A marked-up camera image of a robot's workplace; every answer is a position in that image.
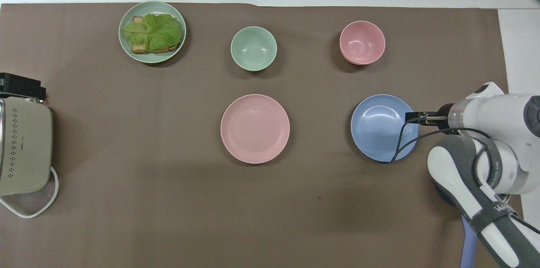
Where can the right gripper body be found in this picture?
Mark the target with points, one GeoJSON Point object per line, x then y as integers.
{"type": "Point", "coordinates": [444, 117]}

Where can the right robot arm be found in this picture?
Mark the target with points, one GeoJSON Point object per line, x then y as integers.
{"type": "Point", "coordinates": [498, 116]}

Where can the blue plate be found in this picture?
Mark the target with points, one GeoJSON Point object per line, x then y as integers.
{"type": "Point", "coordinates": [377, 131]}

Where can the pink bowl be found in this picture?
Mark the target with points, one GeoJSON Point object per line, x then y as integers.
{"type": "Point", "coordinates": [362, 42]}

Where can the lavender bar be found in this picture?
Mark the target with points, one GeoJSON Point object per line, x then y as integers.
{"type": "Point", "coordinates": [469, 247]}

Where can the pink plate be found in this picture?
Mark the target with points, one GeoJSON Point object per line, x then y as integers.
{"type": "Point", "coordinates": [255, 128]}

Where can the green bowl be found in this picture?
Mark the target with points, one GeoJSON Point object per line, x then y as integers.
{"type": "Point", "coordinates": [253, 48]}

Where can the green lettuce leaf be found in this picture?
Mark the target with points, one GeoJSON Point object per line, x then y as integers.
{"type": "Point", "coordinates": [158, 31]}

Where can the toast slice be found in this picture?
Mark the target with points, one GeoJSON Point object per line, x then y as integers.
{"type": "Point", "coordinates": [139, 48]}

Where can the green plate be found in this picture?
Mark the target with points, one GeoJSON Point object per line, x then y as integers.
{"type": "Point", "coordinates": [126, 46]}

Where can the beige toaster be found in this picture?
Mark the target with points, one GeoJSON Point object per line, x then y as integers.
{"type": "Point", "coordinates": [25, 150]}

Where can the black stand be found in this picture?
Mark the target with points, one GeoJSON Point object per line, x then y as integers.
{"type": "Point", "coordinates": [21, 84]}

